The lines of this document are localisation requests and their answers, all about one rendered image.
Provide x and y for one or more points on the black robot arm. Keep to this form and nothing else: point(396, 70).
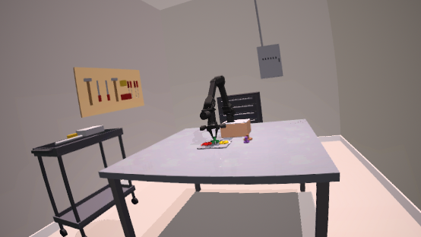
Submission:
point(210, 102)

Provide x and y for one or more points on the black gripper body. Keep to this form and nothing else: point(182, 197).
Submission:
point(203, 127)

